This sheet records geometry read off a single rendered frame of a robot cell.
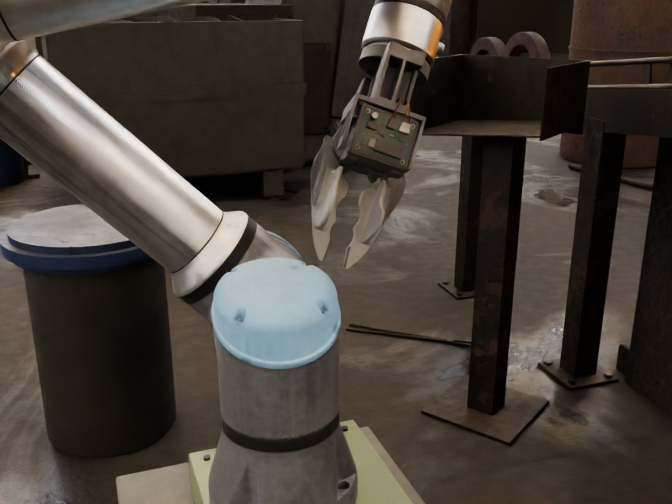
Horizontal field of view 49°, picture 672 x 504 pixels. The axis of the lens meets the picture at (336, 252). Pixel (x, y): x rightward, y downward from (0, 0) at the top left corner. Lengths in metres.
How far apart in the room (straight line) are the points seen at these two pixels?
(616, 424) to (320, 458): 1.03
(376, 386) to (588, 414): 0.46
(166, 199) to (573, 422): 1.11
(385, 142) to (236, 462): 0.33
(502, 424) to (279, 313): 0.99
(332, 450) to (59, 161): 0.38
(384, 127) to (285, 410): 0.27
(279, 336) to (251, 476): 0.15
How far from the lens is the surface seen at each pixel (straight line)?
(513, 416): 1.62
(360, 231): 0.74
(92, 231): 1.41
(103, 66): 3.08
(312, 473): 0.72
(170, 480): 0.92
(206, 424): 1.59
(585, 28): 4.10
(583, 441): 1.59
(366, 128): 0.69
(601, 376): 1.83
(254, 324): 0.65
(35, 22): 0.62
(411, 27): 0.75
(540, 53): 1.87
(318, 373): 0.68
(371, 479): 0.81
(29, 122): 0.75
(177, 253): 0.77
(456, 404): 1.64
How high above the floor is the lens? 0.83
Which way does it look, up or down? 19 degrees down
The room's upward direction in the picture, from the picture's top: straight up
